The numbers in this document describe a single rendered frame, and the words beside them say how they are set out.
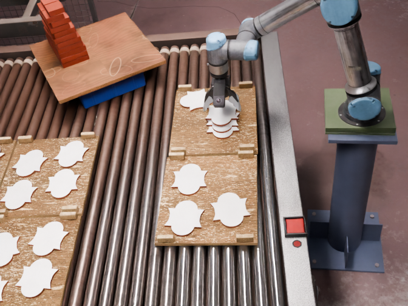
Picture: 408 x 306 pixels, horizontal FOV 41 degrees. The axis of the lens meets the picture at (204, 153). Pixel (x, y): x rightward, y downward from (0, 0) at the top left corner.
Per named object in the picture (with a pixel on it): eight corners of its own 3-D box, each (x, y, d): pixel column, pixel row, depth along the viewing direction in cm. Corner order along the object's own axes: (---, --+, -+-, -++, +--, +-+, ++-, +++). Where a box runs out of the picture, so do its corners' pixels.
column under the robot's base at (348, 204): (377, 213, 298) (402, 89, 237) (384, 273, 272) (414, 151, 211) (307, 210, 305) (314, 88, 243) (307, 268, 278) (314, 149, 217)
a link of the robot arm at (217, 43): (225, 42, 195) (203, 42, 197) (227, 67, 203) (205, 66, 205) (229, 30, 201) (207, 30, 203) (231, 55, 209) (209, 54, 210)
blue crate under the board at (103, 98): (123, 53, 269) (119, 36, 262) (148, 85, 249) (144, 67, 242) (64, 75, 261) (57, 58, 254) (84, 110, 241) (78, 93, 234)
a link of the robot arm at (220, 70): (227, 67, 204) (205, 67, 205) (227, 76, 207) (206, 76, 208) (228, 54, 209) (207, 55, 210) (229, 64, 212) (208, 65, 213)
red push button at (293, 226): (302, 220, 187) (303, 218, 186) (305, 234, 183) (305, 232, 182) (285, 221, 188) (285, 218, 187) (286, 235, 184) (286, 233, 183)
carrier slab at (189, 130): (255, 88, 240) (255, 85, 239) (257, 154, 211) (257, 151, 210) (176, 92, 243) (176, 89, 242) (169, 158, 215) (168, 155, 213)
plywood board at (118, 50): (125, 14, 275) (124, 11, 274) (166, 63, 242) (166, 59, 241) (30, 48, 262) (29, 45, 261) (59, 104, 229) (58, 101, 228)
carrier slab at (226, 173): (257, 157, 210) (256, 154, 209) (257, 245, 181) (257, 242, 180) (167, 159, 214) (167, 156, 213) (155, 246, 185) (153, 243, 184)
